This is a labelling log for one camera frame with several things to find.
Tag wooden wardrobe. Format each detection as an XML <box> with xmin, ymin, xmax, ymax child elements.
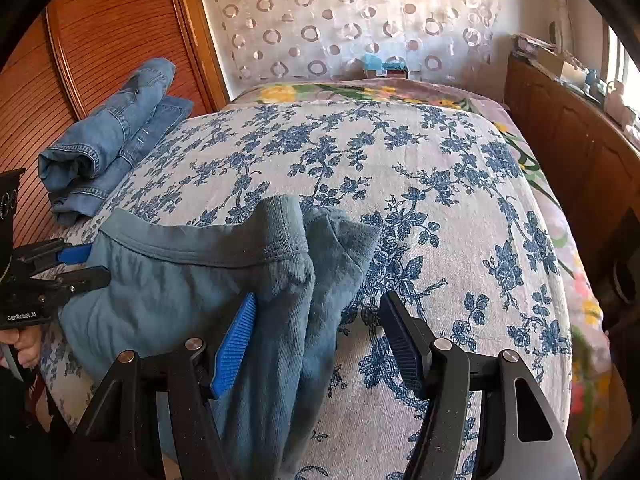
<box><xmin>0</xmin><ymin>0</ymin><xmax>231</xmax><ymax>251</ymax></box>

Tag folded blue jeans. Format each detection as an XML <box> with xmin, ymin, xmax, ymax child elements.
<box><xmin>39</xmin><ymin>57</ymin><xmax>195</xmax><ymax>227</ymax></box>

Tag teal box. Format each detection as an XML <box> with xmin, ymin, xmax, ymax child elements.
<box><xmin>362</xmin><ymin>52</ymin><xmax>408</xmax><ymax>78</ymax></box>

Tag blue floral bed cover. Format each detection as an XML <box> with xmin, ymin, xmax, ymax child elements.
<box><xmin>37</xmin><ymin>100</ymin><xmax>573</xmax><ymax>480</ymax></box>

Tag white circle-patterned curtain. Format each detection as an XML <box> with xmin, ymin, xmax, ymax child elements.
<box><xmin>192</xmin><ymin>0</ymin><xmax>503</xmax><ymax>93</ymax></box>

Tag dark round object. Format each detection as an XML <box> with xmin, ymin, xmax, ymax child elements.
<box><xmin>595</xmin><ymin>210</ymin><xmax>640</xmax><ymax>333</ymax></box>

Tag colourful flowered blanket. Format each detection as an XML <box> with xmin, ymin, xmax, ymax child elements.
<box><xmin>235</xmin><ymin>80</ymin><xmax>613</xmax><ymax>461</ymax></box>

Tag window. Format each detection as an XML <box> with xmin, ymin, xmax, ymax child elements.
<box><xmin>602</xmin><ymin>25</ymin><xmax>640</xmax><ymax>111</ymax></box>

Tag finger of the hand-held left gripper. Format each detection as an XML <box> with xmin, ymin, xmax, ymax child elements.
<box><xmin>30</xmin><ymin>266</ymin><xmax>112</xmax><ymax>302</ymax></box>
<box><xmin>12</xmin><ymin>239</ymin><xmax>94</xmax><ymax>267</ymax></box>

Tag teal blue shirt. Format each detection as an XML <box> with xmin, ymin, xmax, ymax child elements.
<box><xmin>57</xmin><ymin>195</ymin><xmax>383</xmax><ymax>480</ymax></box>

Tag wooden dresser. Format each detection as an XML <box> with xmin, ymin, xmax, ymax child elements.
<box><xmin>504</xmin><ymin>52</ymin><xmax>640</xmax><ymax>271</ymax></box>

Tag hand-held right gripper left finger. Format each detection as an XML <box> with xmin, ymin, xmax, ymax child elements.
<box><xmin>60</xmin><ymin>292</ymin><xmax>258</xmax><ymax>480</ymax></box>

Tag person's left hand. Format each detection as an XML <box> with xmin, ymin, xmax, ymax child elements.
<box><xmin>0</xmin><ymin>327</ymin><xmax>44</xmax><ymax>370</ymax></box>

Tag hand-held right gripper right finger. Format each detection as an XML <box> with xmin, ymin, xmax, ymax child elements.
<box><xmin>377</xmin><ymin>291</ymin><xmax>583</xmax><ymax>480</ymax></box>

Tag clutter of small boxes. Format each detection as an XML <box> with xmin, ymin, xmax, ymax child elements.
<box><xmin>510</xmin><ymin>32</ymin><xmax>640</xmax><ymax>146</ymax></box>

